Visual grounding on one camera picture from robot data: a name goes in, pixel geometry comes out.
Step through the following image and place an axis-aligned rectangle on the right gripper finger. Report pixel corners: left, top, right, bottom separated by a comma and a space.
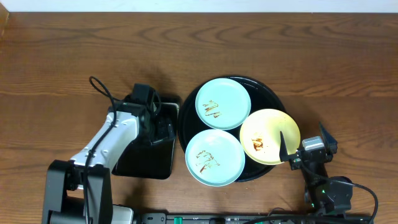
279, 131, 295, 162
318, 122, 338, 154

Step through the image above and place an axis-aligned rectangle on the yellow plate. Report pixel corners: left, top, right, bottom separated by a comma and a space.
239, 109, 301, 166

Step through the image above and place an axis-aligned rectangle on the light blue plate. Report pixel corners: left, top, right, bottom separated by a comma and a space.
195, 78, 251, 130
185, 129, 246, 187

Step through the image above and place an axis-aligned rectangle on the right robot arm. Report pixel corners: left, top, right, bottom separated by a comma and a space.
279, 124, 353, 216

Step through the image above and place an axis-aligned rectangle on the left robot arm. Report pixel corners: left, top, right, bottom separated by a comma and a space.
42, 96, 180, 223

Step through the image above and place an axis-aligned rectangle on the round black tray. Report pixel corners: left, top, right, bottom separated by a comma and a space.
177, 75, 286, 182

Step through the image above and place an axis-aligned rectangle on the black rectangular tray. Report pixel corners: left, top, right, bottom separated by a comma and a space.
112, 95, 181, 180

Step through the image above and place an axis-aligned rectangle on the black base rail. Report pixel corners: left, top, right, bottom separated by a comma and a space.
132, 212, 373, 224

